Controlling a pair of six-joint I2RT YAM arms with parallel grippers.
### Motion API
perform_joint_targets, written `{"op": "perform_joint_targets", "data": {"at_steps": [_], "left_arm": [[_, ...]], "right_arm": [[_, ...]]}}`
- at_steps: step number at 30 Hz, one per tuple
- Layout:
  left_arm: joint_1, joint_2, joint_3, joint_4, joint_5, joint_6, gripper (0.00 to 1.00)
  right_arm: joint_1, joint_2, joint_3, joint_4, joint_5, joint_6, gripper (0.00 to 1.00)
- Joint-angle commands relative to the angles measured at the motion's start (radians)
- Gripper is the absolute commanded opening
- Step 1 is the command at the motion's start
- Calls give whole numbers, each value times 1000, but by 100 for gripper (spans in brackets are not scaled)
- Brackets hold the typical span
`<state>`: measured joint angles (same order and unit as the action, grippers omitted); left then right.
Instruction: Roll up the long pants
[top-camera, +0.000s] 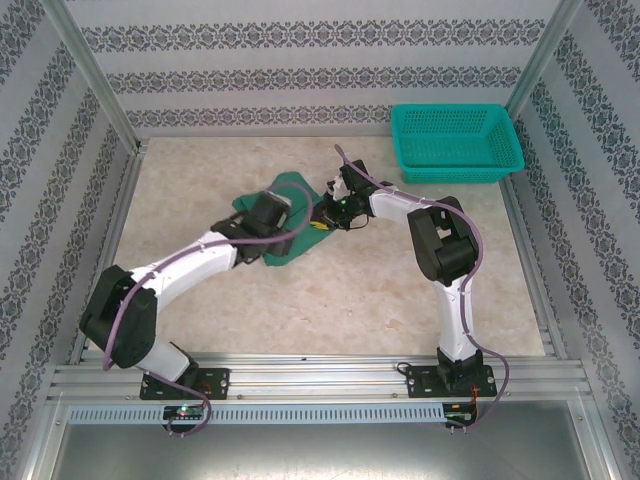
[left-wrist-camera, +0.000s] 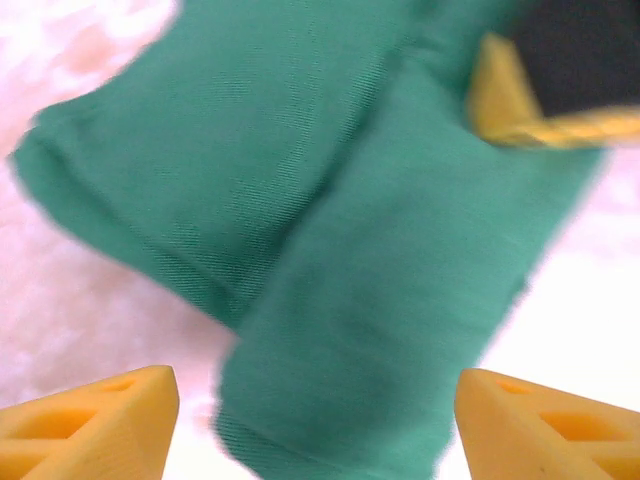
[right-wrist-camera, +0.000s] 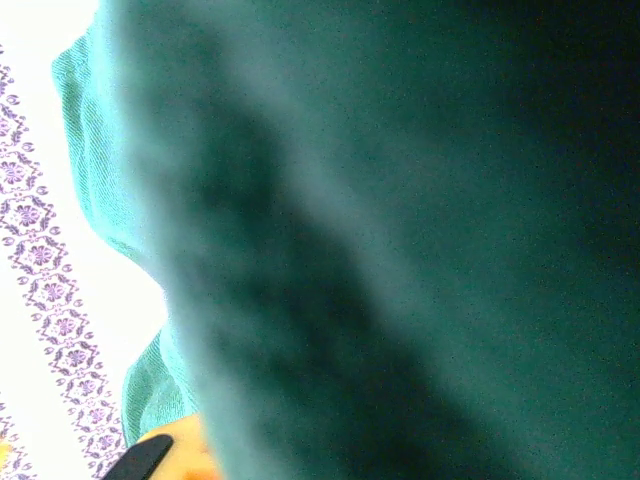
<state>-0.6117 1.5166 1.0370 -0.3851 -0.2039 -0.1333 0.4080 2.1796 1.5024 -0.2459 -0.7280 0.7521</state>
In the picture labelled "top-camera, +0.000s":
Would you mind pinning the green cloth towel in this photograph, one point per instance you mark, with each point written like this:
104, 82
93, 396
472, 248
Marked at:
300, 245

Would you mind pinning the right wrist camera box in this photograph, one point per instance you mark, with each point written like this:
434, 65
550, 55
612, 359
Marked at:
339, 189

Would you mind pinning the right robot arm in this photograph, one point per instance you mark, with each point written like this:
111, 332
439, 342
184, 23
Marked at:
452, 315

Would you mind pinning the wide aluminium mounting rail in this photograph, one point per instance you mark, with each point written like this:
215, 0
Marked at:
320, 372

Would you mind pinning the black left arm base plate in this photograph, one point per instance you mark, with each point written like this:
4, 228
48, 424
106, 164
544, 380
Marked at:
215, 382

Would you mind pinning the teal plastic basket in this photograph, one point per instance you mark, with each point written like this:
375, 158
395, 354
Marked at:
455, 145

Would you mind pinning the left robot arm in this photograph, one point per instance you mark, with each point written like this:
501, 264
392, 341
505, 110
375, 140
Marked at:
190, 265

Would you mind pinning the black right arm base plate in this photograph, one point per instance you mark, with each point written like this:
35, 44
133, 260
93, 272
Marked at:
420, 382

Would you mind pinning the aluminium side rail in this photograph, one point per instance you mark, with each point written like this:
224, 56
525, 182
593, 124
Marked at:
525, 240
122, 210

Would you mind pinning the aluminium frame post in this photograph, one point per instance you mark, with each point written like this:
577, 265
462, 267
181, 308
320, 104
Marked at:
95, 75
545, 55

